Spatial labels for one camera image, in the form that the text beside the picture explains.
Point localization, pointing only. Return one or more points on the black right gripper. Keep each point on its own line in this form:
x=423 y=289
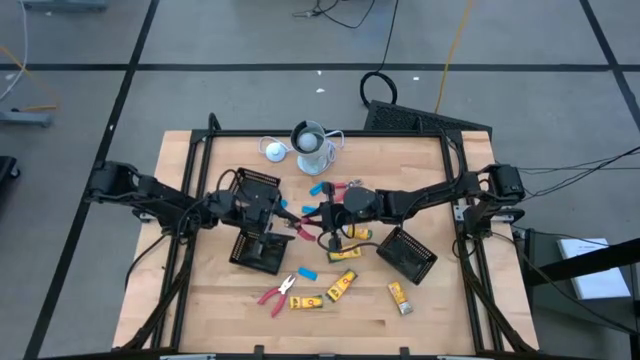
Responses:
x=335 y=215

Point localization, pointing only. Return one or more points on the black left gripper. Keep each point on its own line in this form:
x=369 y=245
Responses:
x=257 y=210

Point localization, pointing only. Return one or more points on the blue eraser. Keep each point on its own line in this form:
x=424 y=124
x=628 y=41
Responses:
x=284 y=204
x=307 y=274
x=309 y=209
x=316 y=189

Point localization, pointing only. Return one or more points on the black plastic mesh basket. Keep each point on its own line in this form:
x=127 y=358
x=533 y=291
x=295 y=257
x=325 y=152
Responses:
x=407 y=260
x=260 y=176
x=240 y=250

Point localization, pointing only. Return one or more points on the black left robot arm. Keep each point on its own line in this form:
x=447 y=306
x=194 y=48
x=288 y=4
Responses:
x=150 y=192

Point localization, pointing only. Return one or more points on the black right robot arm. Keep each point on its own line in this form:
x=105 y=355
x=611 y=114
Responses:
x=425 y=197

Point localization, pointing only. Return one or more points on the white cylindrical desk device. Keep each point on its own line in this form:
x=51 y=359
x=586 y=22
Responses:
x=312 y=160

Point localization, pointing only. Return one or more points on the white round puck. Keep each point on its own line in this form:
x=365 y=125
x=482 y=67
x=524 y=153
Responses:
x=275 y=152

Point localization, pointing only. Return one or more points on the black table edge clamp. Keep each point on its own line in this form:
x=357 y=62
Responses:
x=258 y=350
x=404 y=351

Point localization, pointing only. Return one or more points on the black perforated metal panel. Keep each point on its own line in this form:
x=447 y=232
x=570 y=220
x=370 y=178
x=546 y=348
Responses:
x=400 y=117

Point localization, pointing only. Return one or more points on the black stand beam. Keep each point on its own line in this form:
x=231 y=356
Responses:
x=575 y=265

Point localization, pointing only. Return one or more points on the grey table foot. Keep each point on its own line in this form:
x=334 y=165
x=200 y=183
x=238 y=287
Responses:
x=25 y=119
x=65 y=5

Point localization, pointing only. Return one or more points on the black caster base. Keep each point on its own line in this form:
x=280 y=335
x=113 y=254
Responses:
x=7 y=170

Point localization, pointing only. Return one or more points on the white booklet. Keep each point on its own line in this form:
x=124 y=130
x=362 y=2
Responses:
x=600 y=285

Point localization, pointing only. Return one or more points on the black aluminium table frame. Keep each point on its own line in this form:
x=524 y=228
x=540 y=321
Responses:
x=240 y=133

